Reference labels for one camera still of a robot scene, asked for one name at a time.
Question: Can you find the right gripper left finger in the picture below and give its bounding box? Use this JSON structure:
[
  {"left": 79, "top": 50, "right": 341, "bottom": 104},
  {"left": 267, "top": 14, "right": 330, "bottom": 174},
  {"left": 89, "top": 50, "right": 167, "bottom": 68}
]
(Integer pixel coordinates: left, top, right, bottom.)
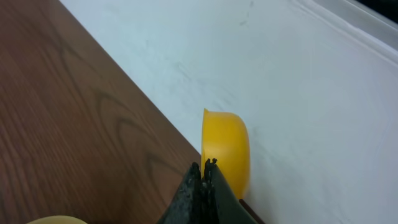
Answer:
[{"left": 157, "top": 162, "right": 206, "bottom": 224}]

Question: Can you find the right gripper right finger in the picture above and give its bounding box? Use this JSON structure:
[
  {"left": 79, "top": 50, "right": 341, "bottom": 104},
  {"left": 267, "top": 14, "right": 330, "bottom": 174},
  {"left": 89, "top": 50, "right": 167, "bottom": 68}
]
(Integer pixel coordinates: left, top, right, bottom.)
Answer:
[{"left": 203, "top": 159, "right": 257, "bottom": 224}]

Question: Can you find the yellow measuring scoop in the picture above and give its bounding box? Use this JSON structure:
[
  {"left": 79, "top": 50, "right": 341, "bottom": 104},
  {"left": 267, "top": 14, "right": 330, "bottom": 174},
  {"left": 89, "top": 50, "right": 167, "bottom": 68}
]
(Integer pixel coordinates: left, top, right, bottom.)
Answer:
[{"left": 201, "top": 109, "right": 251, "bottom": 199}]

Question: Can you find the yellow bowl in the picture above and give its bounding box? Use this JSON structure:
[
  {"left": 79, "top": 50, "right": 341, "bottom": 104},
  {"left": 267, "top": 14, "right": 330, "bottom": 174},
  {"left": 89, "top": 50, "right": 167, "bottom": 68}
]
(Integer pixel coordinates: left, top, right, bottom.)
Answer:
[{"left": 27, "top": 215, "right": 87, "bottom": 224}]

